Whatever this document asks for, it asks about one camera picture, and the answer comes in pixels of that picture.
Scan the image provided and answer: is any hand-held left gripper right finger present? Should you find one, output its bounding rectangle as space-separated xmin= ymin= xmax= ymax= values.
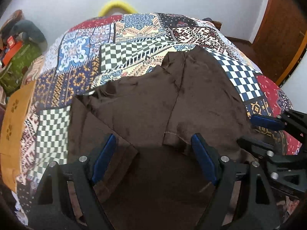
xmin=191 ymin=133 xmax=281 ymax=230

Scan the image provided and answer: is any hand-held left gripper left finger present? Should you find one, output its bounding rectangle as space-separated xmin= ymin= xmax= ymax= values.
xmin=27 ymin=134 xmax=117 ymax=230

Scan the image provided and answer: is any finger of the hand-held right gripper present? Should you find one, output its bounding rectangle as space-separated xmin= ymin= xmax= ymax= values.
xmin=237 ymin=136 xmax=307 ymax=197
xmin=251 ymin=110 xmax=307 ymax=142

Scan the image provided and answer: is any brown garment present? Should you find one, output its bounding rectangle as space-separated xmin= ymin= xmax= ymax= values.
xmin=67 ymin=45 xmax=255 ymax=230

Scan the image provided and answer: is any wooden folding lap table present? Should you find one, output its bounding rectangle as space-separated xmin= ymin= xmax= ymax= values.
xmin=0 ymin=80 xmax=36 ymax=192

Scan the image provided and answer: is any wooden wardrobe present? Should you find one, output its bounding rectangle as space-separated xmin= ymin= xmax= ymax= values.
xmin=252 ymin=0 xmax=307 ymax=84

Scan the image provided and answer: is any patchwork printed blanket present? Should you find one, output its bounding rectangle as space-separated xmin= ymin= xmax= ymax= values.
xmin=18 ymin=12 xmax=303 ymax=221

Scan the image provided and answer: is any grey bag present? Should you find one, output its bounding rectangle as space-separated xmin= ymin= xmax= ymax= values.
xmin=202 ymin=17 xmax=221 ymax=30

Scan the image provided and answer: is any green printed bag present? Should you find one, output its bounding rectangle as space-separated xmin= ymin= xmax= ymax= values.
xmin=0 ymin=42 xmax=42 ymax=96

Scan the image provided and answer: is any flat orange box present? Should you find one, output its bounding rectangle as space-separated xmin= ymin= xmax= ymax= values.
xmin=3 ymin=41 xmax=24 ymax=65

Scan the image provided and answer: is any grey cloth bundle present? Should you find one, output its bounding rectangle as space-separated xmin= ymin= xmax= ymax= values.
xmin=11 ymin=20 xmax=47 ymax=44

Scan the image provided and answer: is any small orange box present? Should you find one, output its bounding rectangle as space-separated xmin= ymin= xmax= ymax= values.
xmin=6 ymin=36 xmax=16 ymax=51

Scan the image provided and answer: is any yellow hoop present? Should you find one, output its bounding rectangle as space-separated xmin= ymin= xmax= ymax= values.
xmin=98 ymin=0 xmax=138 ymax=17

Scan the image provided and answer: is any brown bag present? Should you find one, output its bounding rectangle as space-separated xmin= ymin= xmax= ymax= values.
xmin=0 ymin=10 xmax=24 ymax=34

